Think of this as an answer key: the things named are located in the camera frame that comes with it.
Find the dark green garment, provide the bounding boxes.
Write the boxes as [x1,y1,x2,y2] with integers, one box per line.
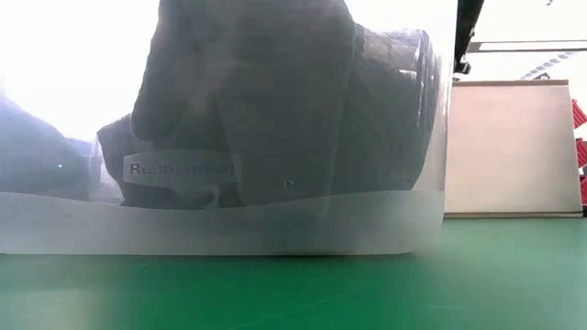
[341,25,437,193]

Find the black garment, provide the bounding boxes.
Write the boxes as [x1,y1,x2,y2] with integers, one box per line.
[96,114,152,210]

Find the red and black toolbox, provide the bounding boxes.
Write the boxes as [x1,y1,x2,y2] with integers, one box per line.
[570,98,587,205]

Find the clear plastic storage bin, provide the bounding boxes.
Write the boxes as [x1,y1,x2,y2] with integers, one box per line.
[0,0,453,257]

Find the dark grey garment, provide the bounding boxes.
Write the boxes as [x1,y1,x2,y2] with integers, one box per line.
[130,0,357,207]

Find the green table mat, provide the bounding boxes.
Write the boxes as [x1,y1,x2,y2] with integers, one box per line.
[0,214,587,330]

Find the cardboard box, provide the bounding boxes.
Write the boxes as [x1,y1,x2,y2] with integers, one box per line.
[443,80,584,219]

